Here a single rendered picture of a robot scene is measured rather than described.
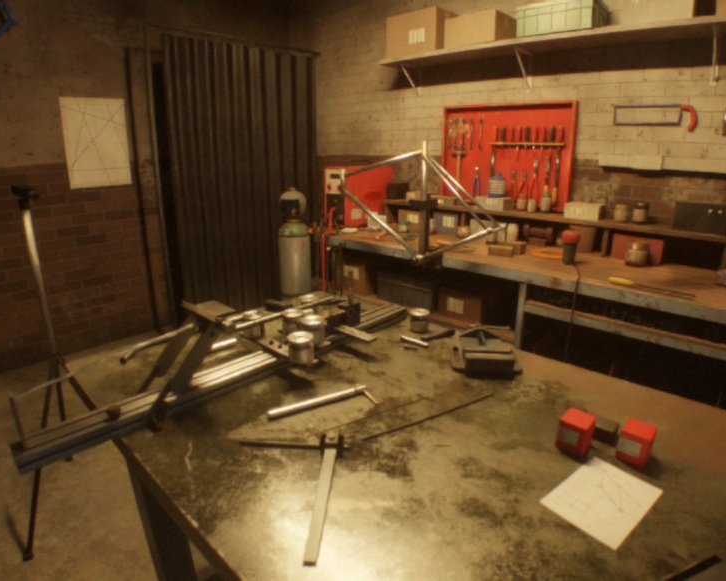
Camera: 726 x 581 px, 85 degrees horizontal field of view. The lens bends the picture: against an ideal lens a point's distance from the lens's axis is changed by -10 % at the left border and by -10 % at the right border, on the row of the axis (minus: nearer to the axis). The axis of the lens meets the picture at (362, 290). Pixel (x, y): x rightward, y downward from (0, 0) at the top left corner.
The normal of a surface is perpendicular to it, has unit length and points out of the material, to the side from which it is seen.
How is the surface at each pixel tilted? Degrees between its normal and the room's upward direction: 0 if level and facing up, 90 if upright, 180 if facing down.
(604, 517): 0
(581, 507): 0
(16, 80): 90
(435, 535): 0
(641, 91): 90
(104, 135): 90
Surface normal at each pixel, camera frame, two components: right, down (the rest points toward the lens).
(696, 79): -0.68, 0.22
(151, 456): 0.00, -0.96
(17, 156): 0.73, 0.20
